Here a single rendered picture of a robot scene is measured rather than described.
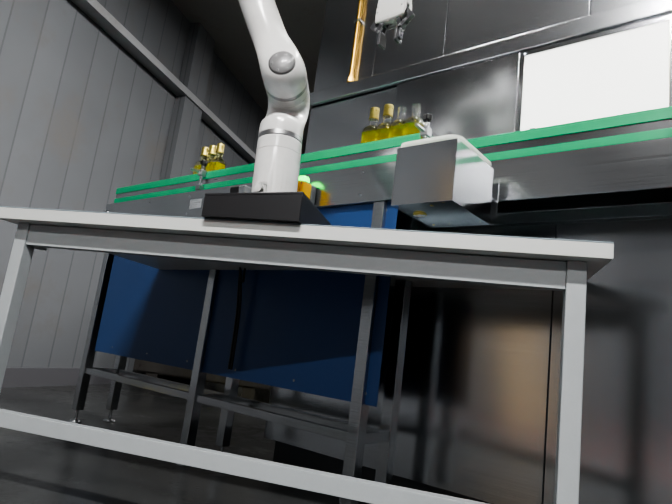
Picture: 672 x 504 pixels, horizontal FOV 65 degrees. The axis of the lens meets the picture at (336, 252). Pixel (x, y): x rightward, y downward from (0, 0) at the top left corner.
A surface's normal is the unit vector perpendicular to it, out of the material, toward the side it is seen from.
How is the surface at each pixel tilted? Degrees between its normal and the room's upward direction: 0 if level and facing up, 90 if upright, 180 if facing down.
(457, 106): 90
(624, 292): 90
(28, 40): 90
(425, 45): 90
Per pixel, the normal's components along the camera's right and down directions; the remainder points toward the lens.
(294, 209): -0.25, -0.21
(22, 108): 0.96, 0.07
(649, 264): -0.62, -0.22
